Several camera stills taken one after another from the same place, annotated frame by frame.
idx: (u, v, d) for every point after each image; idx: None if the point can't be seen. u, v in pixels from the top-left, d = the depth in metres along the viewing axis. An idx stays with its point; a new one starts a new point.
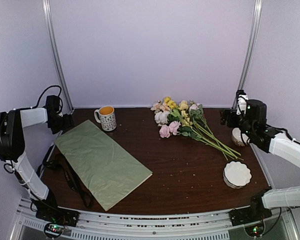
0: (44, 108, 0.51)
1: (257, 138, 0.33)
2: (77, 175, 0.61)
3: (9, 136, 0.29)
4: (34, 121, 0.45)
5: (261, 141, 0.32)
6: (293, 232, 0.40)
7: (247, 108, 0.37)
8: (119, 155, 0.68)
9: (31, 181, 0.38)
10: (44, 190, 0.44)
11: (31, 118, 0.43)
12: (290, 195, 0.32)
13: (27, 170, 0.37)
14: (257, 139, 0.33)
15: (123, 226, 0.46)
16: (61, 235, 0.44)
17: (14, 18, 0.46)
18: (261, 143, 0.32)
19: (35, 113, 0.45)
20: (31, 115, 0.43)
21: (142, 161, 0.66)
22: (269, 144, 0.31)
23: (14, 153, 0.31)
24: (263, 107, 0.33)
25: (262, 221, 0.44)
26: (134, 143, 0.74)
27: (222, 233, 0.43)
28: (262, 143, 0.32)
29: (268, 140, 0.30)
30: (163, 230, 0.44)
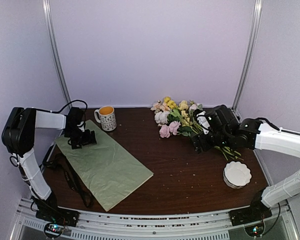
0: (64, 116, 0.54)
1: (240, 137, 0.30)
2: (77, 175, 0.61)
3: (19, 129, 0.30)
4: (51, 126, 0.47)
5: (245, 137, 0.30)
6: (293, 232, 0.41)
7: (210, 120, 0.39)
8: (119, 155, 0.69)
9: (34, 179, 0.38)
10: (46, 191, 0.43)
11: (49, 121, 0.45)
12: (290, 187, 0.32)
13: (33, 166, 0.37)
14: (240, 139, 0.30)
15: (123, 226, 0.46)
16: (61, 235, 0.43)
17: (14, 19, 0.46)
18: (246, 141, 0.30)
19: (53, 119, 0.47)
20: (50, 119, 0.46)
21: (142, 161, 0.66)
22: (254, 141, 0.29)
23: (23, 147, 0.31)
24: (222, 107, 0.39)
25: (262, 221, 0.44)
26: (134, 143, 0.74)
27: (222, 233, 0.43)
28: (247, 141, 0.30)
29: (253, 137, 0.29)
30: (163, 230, 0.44)
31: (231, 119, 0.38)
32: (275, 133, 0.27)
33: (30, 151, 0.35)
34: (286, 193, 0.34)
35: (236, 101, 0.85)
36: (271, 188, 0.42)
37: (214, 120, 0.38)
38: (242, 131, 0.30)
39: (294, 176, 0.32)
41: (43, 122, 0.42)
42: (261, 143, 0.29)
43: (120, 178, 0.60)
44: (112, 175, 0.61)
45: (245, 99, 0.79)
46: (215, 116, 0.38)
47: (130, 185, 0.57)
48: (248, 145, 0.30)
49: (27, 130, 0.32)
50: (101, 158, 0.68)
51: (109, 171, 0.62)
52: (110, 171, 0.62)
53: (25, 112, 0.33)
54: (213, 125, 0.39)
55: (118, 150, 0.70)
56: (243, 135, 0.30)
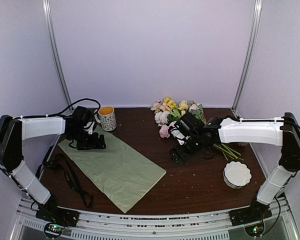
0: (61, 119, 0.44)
1: (205, 135, 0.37)
2: (89, 178, 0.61)
3: (3, 144, 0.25)
4: (43, 133, 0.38)
5: (209, 135, 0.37)
6: (293, 233, 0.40)
7: (179, 127, 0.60)
8: (119, 155, 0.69)
9: (30, 188, 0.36)
10: (44, 195, 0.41)
11: (39, 130, 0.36)
12: (273, 178, 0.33)
13: (26, 176, 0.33)
14: (205, 137, 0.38)
15: (123, 226, 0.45)
16: (61, 235, 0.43)
17: (14, 19, 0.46)
18: (210, 137, 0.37)
19: (47, 125, 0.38)
20: (43, 125, 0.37)
21: (142, 161, 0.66)
22: (220, 135, 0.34)
23: (7, 164, 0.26)
24: (186, 116, 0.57)
25: (262, 221, 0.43)
26: (134, 143, 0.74)
27: (222, 233, 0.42)
28: (211, 137, 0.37)
29: (217, 132, 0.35)
30: (163, 230, 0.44)
31: (194, 122, 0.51)
32: (237, 124, 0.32)
33: (17, 167, 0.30)
34: (270, 185, 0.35)
35: (236, 101, 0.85)
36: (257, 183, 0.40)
37: (181, 126, 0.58)
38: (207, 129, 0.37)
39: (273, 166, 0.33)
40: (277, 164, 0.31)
41: (33, 132, 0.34)
42: (225, 136, 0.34)
43: (121, 178, 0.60)
44: (112, 175, 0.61)
45: (245, 99, 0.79)
46: (181, 124, 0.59)
47: (130, 185, 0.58)
48: (212, 140, 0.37)
49: (13, 143, 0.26)
50: (102, 158, 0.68)
51: (109, 171, 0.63)
52: (110, 171, 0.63)
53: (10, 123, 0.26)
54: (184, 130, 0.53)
55: (119, 151, 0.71)
56: (207, 133, 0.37)
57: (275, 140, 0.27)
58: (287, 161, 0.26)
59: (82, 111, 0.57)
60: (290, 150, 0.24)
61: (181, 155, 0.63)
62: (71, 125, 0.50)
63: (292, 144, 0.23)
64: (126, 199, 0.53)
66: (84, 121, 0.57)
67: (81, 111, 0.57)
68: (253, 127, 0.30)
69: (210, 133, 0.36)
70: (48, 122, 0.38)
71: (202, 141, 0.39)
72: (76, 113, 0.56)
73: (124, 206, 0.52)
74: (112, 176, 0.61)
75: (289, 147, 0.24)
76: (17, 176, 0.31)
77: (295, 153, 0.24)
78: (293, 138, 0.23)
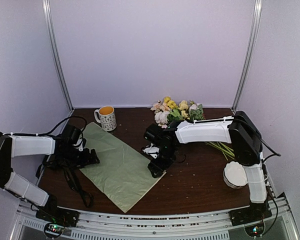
0: (51, 138, 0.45)
1: (166, 138, 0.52)
2: (89, 178, 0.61)
3: None
4: (32, 152, 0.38)
5: (169, 136, 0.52)
6: (293, 233, 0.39)
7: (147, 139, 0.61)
8: (119, 155, 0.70)
9: (27, 192, 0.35)
10: (42, 198, 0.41)
11: (28, 147, 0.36)
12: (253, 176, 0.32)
13: (21, 184, 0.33)
14: (166, 138, 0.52)
15: (123, 226, 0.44)
16: (61, 235, 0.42)
17: (14, 19, 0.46)
18: (169, 139, 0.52)
19: (35, 143, 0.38)
20: (32, 143, 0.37)
21: (142, 162, 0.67)
22: (180, 136, 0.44)
23: None
24: (150, 126, 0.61)
25: (262, 221, 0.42)
26: (134, 143, 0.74)
27: (222, 233, 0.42)
28: (170, 137, 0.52)
29: (177, 134, 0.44)
30: (163, 230, 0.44)
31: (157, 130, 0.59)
32: (191, 126, 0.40)
33: (8, 181, 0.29)
34: (252, 184, 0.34)
35: (236, 101, 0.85)
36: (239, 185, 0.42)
37: (149, 136, 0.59)
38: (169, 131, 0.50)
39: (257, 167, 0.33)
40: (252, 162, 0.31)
41: (21, 149, 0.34)
42: (183, 136, 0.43)
43: (121, 179, 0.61)
44: (112, 176, 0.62)
45: (245, 99, 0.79)
46: (148, 136, 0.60)
47: (130, 185, 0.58)
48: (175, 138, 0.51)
49: (1, 158, 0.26)
50: (102, 158, 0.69)
51: (109, 171, 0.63)
52: (110, 172, 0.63)
53: None
54: (151, 140, 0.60)
55: (119, 151, 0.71)
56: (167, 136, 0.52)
57: (225, 137, 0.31)
58: (240, 157, 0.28)
59: (71, 128, 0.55)
60: (238, 146, 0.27)
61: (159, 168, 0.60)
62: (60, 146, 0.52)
63: (240, 139, 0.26)
64: (126, 199, 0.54)
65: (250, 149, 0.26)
66: (74, 140, 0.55)
67: (70, 127, 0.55)
68: (204, 127, 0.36)
69: (169, 133, 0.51)
70: (37, 139, 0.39)
71: (164, 142, 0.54)
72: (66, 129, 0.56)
73: (124, 206, 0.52)
74: (112, 177, 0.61)
75: (237, 143, 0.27)
76: (10, 186, 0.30)
77: (246, 148, 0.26)
78: (238, 134, 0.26)
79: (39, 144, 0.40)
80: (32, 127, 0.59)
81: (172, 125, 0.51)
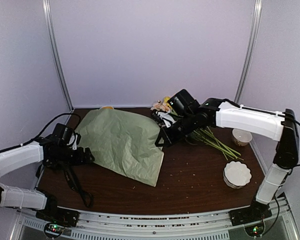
0: (38, 144, 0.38)
1: (201, 115, 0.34)
2: (89, 178, 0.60)
3: None
4: (17, 166, 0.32)
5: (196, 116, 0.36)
6: (293, 232, 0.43)
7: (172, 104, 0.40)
8: (117, 130, 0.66)
9: (24, 203, 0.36)
10: (40, 201, 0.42)
11: (14, 162, 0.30)
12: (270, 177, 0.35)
13: (16, 197, 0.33)
14: (200, 115, 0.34)
15: (123, 226, 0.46)
16: (61, 235, 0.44)
17: (15, 21, 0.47)
18: (205, 119, 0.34)
19: (22, 155, 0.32)
20: (17, 158, 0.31)
21: (144, 139, 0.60)
22: (215, 118, 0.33)
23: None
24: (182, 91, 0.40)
25: (262, 221, 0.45)
26: (127, 113, 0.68)
27: (222, 233, 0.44)
28: (195, 117, 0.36)
29: (214, 114, 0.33)
30: (162, 230, 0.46)
31: (191, 101, 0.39)
32: (238, 110, 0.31)
33: (2, 201, 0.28)
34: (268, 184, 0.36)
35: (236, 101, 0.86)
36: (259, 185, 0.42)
37: (176, 104, 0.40)
38: (202, 110, 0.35)
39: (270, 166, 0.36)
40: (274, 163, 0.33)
41: (6, 168, 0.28)
42: (222, 120, 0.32)
43: (134, 162, 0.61)
44: (125, 160, 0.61)
45: (245, 99, 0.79)
46: (175, 101, 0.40)
47: (145, 164, 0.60)
48: (206, 122, 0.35)
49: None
50: (103, 138, 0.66)
51: (121, 156, 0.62)
52: (123, 155, 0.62)
53: None
54: (176, 110, 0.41)
55: (113, 125, 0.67)
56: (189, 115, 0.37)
57: (273, 134, 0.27)
58: (281, 158, 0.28)
59: (62, 127, 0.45)
60: (284, 147, 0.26)
61: (167, 138, 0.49)
62: (51, 150, 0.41)
63: (290, 143, 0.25)
64: (151, 181, 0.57)
65: (293, 152, 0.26)
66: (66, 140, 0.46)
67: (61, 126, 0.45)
68: (257, 116, 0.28)
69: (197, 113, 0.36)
70: (22, 151, 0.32)
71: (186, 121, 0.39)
72: (56, 129, 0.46)
73: (151, 181, 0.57)
74: (125, 162, 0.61)
75: (285, 145, 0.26)
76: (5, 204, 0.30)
77: (291, 152, 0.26)
78: (291, 137, 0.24)
79: (26, 156, 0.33)
80: (32, 128, 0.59)
81: (207, 102, 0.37)
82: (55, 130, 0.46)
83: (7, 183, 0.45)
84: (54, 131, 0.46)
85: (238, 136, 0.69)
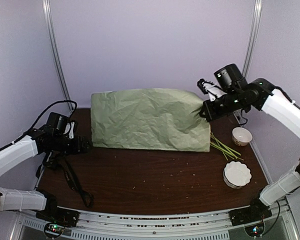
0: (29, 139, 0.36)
1: (251, 93, 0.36)
2: (89, 178, 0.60)
3: None
4: (11, 165, 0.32)
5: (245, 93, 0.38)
6: (293, 232, 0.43)
7: (219, 77, 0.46)
8: (149, 109, 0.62)
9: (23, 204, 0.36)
10: (40, 201, 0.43)
11: (8, 162, 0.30)
12: (285, 183, 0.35)
13: (15, 199, 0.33)
14: (251, 92, 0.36)
15: (124, 226, 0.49)
16: (61, 235, 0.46)
17: (15, 21, 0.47)
18: (254, 97, 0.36)
19: (15, 153, 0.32)
20: (9, 158, 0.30)
21: (188, 118, 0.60)
22: (264, 101, 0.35)
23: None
24: (230, 67, 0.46)
25: (262, 221, 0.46)
26: (156, 90, 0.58)
27: (222, 233, 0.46)
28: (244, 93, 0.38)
29: (265, 96, 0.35)
30: (163, 230, 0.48)
31: (238, 79, 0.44)
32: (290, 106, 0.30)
33: (1, 205, 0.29)
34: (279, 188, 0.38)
35: None
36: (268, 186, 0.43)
37: (223, 78, 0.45)
38: (253, 88, 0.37)
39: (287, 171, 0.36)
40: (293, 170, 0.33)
41: None
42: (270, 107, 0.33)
43: (180, 135, 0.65)
44: (171, 136, 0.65)
45: None
46: (223, 75, 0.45)
47: (184, 138, 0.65)
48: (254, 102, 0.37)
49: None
50: (135, 121, 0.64)
51: (166, 134, 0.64)
52: (168, 132, 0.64)
53: None
54: (221, 85, 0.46)
55: (142, 105, 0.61)
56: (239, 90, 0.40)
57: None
58: None
59: (56, 116, 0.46)
60: None
61: (210, 113, 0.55)
62: (45, 142, 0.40)
63: None
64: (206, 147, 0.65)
65: None
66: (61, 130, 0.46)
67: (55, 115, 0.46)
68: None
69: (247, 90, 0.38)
70: (15, 149, 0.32)
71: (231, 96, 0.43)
72: (51, 118, 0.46)
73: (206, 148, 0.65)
74: (172, 138, 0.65)
75: None
76: (5, 207, 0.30)
77: None
78: None
79: (20, 153, 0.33)
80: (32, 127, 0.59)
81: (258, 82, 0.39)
82: (49, 119, 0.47)
83: (4, 185, 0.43)
84: (48, 120, 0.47)
85: (238, 136, 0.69)
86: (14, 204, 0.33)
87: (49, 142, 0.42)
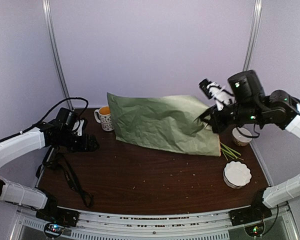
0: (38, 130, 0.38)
1: (278, 110, 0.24)
2: (89, 178, 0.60)
3: None
4: (18, 155, 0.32)
5: (265, 112, 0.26)
6: (293, 232, 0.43)
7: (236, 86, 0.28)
8: (151, 114, 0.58)
9: (24, 199, 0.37)
10: (41, 199, 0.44)
11: (13, 151, 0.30)
12: (293, 189, 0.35)
13: (16, 193, 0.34)
14: (276, 111, 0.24)
15: (124, 226, 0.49)
16: (61, 235, 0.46)
17: (15, 21, 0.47)
18: (281, 115, 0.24)
19: (21, 143, 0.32)
20: (16, 147, 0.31)
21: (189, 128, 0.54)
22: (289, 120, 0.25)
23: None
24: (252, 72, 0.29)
25: (262, 221, 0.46)
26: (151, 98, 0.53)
27: (222, 233, 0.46)
28: (264, 112, 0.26)
29: (292, 117, 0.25)
30: (163, 230, 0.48)
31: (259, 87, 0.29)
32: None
33: (1, 195, 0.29)
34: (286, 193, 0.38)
35: None
36: (271, 189, 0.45)
37: (241, 87, 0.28)
38: (277, 105, 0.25)
39: (296, 178, 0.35)
40: None
41: (6, 157, 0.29)
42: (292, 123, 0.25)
43: (187, 139, 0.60)
44: (177, 140, 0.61)
45: None
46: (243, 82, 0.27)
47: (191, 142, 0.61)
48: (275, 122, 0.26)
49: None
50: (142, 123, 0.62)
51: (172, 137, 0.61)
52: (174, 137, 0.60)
53: None
54: (237, 95, 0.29)
55: (143, 110, 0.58)
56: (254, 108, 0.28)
57: None
58: None
59: (65, 112, 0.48)
60: None
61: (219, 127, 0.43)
62: (53, 134, 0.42)
63: None
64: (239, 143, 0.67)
65: None
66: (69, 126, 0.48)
67: (64, 112, 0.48)
68: None
69: (267, 107, 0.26)
70: (22, 139, 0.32)
71: (238, 112, 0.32)
72: (60, 114, 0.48)
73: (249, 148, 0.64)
74: (178, 141, 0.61)
75: None
76: (4, 198, 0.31)
77: None
78: None
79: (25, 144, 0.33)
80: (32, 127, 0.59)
81: (277, 95, 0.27)
82: (58, 116, 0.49)
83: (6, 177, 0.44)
84: (57, 116, 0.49)
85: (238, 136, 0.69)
86: (15, 198, 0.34)
87: (57, 136, 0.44)
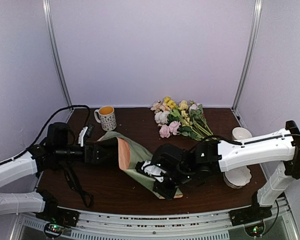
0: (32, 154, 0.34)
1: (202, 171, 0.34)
2: (89, 178, 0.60)
3: None
4: (6, 181, 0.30)
5: (196, 174, 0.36)
6: (293, 232, 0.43)
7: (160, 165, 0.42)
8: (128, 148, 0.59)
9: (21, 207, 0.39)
10: (40, 205, 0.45)
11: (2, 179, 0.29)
12: (277, 185, 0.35)
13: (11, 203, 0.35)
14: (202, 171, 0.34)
15: (124, 226, 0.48)
16: (61, 235, 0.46)
17: (14, 21, 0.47)
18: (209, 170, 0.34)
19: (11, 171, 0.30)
20: (2, 177, 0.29)
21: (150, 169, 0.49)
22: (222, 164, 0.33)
23: None
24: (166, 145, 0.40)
25: (262, 221, 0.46)
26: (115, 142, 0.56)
27: (222, 233, 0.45)
28: (196, 174, 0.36)
29: (217, 164, 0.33)
30: (163, 230, 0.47)
31: (179, 154, 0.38)
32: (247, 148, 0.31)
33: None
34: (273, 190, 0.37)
35: (236, 101, 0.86)
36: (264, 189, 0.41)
37: (164, 164, 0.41)
38: (201, 165, 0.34)
39: (276, 174, 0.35)
40: (281, 172, 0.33)
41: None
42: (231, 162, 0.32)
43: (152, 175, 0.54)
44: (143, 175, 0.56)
45: (245, 99, 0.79)
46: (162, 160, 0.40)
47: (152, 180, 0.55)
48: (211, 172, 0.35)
49: None
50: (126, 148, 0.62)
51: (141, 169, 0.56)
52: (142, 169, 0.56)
53: None
54: (167, 169, 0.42)
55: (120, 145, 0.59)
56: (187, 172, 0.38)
57: (284, 155, 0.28)
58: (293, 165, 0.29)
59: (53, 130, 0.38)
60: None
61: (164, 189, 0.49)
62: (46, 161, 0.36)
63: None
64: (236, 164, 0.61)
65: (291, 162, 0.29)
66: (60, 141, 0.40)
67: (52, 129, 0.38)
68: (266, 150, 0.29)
69: (195, 171, 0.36)
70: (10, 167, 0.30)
71: (181, 177, 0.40)
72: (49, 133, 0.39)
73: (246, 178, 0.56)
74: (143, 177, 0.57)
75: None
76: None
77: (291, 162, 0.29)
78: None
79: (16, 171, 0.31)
80: (32, 127, 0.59)
81: (201, 148, 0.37)
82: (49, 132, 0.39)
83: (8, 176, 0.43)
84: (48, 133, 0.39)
85: (238, 137, 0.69)
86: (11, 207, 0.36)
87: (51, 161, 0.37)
